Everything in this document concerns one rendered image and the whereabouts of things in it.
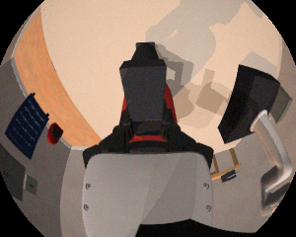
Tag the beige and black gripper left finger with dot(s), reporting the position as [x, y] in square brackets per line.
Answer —
[117, 141]

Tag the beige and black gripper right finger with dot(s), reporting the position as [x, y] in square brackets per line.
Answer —
[176, 140]

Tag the red and black electric kettle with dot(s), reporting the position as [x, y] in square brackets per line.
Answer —
[144, 85]

